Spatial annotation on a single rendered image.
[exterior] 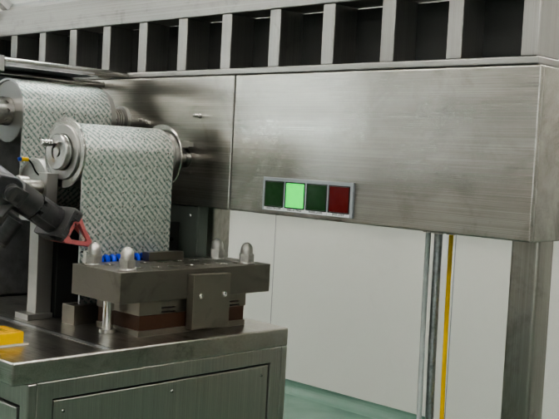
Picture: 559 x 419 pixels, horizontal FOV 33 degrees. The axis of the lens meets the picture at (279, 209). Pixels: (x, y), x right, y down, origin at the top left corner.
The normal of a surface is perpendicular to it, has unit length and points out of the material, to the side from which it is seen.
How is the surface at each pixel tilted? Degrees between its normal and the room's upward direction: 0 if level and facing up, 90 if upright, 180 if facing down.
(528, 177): 90
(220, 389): 90
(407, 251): 90
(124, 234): 90
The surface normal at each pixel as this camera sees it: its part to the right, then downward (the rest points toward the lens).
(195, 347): 0.72, 0.07
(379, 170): -0.70, 0.00
